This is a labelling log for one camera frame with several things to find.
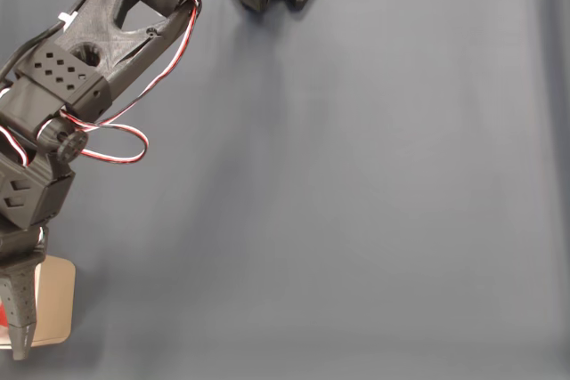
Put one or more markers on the red cube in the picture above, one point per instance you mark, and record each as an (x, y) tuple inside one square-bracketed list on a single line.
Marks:
[(2, 314)]

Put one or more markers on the beige box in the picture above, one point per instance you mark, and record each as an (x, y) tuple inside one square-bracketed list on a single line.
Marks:
[(55, 300)]

